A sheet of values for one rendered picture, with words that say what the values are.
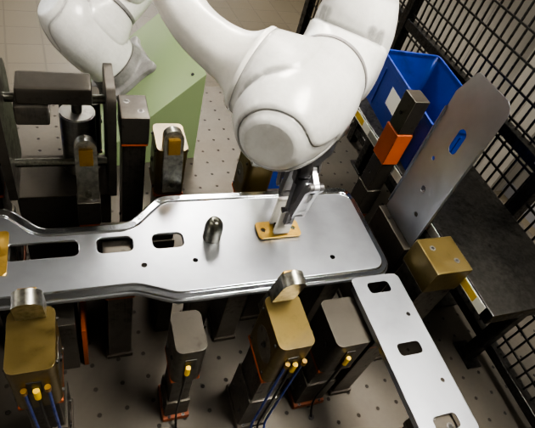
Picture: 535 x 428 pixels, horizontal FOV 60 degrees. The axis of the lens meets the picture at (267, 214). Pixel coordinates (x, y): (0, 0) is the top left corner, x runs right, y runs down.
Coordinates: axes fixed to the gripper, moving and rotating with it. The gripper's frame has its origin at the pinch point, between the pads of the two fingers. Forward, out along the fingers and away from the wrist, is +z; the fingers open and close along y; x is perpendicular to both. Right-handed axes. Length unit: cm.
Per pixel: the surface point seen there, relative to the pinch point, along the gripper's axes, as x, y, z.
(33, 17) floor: -59, -265, 105
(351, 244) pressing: 13.8, 4.8, 4.6
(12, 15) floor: -71, -265, 104
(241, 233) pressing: -7.0, -0.2, 4.5
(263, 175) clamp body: 0.6, -12.9, 2.6
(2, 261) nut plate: -45.4, 1.7, 4.0
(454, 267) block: 27.7, 16.0, -1.3
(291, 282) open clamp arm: -6.5, 18.2, -6.9
